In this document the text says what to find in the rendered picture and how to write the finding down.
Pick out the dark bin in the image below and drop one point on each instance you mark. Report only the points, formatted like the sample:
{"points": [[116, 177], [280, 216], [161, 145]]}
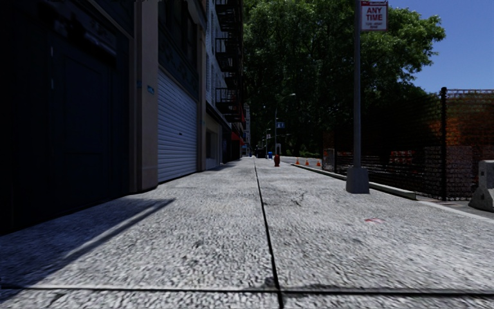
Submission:
{"points": [[261, 153]]}

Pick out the red fire hydrant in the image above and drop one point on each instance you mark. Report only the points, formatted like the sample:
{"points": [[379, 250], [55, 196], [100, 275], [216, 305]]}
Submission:
{"points": [[276, 160]]}

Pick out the white brick building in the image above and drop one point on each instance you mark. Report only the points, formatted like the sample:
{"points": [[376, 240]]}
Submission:
{"points": [[216, 77]]}

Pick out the trees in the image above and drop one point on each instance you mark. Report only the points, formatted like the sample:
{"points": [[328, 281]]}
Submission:
{"points": [[308, 69]]}

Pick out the black mesh fence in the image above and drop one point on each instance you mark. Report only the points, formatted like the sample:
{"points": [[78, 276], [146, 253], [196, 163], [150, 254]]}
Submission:
{"points": [[424, 154]]}

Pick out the dark building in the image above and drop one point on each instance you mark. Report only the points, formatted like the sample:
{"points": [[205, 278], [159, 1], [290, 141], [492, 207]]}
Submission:
{"points": [[77, 100]]}

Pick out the red brick building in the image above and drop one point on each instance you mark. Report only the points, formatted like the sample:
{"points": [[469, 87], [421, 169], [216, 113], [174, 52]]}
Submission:
{"points": [[469, 116]]}

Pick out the grey concrete barrier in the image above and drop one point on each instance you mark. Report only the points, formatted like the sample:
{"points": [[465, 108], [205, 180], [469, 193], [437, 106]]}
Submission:
{"points": [[484, 185]]}

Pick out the sign on a post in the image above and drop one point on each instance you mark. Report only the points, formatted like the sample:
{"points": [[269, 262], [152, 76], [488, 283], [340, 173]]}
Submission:
{"points": [[357, 96]]}

